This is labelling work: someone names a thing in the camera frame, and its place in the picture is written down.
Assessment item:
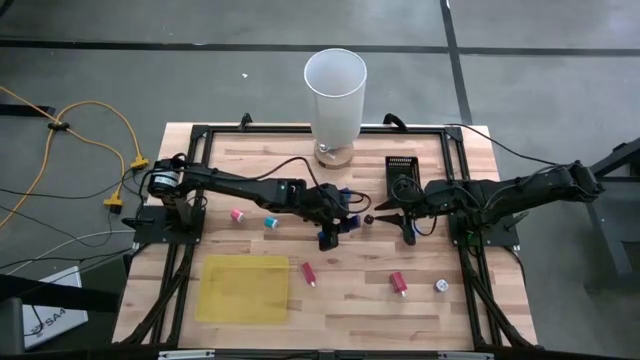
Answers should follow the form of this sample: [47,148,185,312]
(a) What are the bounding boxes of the black metal stand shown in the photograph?
[584,137,640,294]

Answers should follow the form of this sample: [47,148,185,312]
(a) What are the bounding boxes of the white floor cable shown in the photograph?
[4,228,137,276]

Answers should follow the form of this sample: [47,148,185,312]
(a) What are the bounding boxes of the white printed box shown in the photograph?
[22,266,90,350]

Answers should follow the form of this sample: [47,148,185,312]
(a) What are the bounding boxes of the silver metal bracket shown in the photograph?
[157,349,216,360]
[437,351,495,360]

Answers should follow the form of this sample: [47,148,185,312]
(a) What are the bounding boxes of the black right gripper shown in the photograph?
[374,184,436,246]

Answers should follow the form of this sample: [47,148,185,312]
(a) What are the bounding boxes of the black metal table frame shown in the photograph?
[113,122,539,351]

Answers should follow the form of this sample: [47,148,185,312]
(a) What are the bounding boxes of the black strap bar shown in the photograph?
[0,273,121,315]

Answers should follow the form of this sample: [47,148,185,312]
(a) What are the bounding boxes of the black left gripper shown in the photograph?
[312,183,360,251]

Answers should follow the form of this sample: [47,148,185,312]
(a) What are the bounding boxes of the white shade wooden table lamp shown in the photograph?
[303,47,369,171]

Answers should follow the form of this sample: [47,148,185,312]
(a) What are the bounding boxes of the black flat floor bar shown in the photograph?
[0,103,56,118]

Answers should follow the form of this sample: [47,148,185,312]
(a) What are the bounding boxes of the yellow plastic tray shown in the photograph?
[193,254,291,325]

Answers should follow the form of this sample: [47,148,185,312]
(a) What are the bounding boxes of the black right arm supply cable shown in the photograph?
[442,122,566,167]

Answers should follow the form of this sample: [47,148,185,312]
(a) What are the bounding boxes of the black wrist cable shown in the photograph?
[249,156,374,216]
[388,174,439,242]

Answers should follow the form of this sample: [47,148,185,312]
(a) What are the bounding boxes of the black floor cable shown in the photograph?
[0,169,151,201]

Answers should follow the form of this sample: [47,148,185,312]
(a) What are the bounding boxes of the black mesh basket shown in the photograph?
[384,155,421,200]

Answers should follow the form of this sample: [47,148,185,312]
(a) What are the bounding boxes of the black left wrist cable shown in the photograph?
[249,156,374,216]

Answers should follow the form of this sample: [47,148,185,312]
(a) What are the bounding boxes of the yellow extension cable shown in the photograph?
[0,122,126,229]
[0,84,150,170]

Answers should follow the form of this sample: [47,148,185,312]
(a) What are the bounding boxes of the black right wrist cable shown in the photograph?
[388,174,439,242]

